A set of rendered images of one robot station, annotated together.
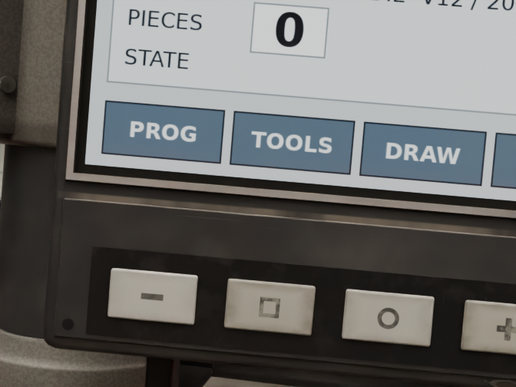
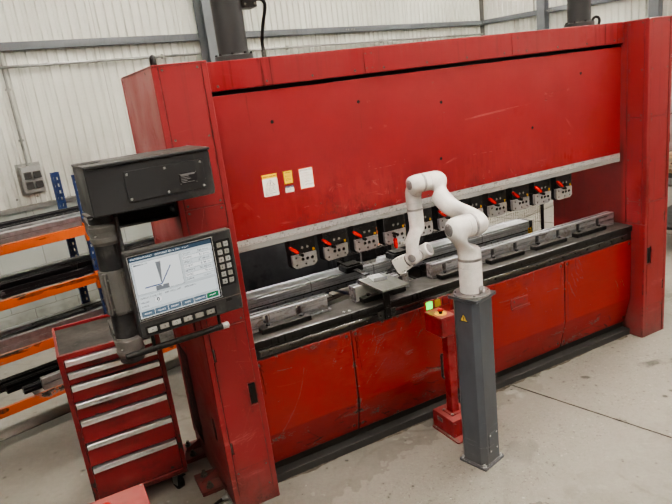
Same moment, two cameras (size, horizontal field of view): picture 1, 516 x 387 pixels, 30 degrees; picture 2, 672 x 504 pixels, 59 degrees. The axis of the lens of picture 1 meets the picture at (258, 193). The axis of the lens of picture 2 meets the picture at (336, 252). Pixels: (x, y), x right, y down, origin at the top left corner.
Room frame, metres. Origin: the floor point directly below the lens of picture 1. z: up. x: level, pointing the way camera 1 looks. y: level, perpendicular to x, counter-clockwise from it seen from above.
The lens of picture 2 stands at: (-1.91, 0.65, 2.13)
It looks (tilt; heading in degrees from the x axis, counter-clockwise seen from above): 16 degrees down; 327
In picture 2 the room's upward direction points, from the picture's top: 7 degrees counter-clockwise
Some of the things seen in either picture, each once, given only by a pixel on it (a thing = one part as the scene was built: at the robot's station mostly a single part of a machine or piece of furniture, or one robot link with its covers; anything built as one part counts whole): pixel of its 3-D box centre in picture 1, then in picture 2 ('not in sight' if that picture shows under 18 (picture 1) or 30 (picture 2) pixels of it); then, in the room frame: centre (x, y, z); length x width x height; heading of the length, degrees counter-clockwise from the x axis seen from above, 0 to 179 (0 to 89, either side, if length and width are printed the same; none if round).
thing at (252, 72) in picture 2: not in sight; (444, 52); (0.74, -2.04, 2.23); 3.00 x 0.10 x 0.14; 82
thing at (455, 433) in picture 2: not in sight; (457, 420); (0.45, -1.65, 0.06); 0.25 x 0.20 x 0.12; 174
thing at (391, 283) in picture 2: not in sight; (383, 282); (0.69, -1.37, 1.00); 0.26 x 0.18 x 0.01; 172
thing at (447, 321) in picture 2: not in sight; (446, 315); (0.48, -1.65, 0.75); 0.20 x 0.16 x 0.18; 84
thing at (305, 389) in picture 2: not in sight; (466, 336); (0.70, -2.03, 0.42); 3.00 x 0.21 x 0.83; 82
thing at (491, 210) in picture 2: not in sight; (493, 202); (0.70, -2.36, 1.26); 0.15 x 0.09 x 0.17; 82
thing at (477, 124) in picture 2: not in sight; (448, 136); (0.75, -2.04, 1.74); 3.00 x 0.08 x 0.80; 82
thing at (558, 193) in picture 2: not in sight; (559, 186); (0.62, -2.95, 1.26); 0.15 x 0.09 x 0.17; 82
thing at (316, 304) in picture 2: not in sight; (288, 312); (0.91, -0.85, 0.92); 0.50 x 0.06 x 0.10; 82
